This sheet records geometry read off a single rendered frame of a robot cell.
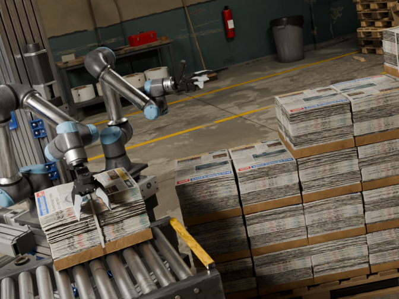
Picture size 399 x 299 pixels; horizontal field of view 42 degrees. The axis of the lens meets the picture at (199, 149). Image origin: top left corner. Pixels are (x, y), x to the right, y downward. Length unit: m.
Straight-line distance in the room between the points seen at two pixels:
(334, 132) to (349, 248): 0.61
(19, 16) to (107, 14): 6.20
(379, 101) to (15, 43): 1.71
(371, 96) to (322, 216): 0.62
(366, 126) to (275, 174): 0.47
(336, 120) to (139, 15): 6.86
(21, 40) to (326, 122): 1.48
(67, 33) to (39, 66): 6.24
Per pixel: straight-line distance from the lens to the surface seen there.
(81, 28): 8.85
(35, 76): 2.61
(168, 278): 1.77
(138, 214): 1.98
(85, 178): 1.80
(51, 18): 8.79
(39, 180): 2.46
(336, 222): 2.64
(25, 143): 2.72
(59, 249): 1.98
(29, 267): 2.13
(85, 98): 8.32
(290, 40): 9.39
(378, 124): 2.52
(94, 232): 1.98
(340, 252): 2.72
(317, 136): 2.45
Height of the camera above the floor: 1.70
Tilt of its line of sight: 18 degrees down
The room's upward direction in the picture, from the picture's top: 12 degrees counter-clockwise
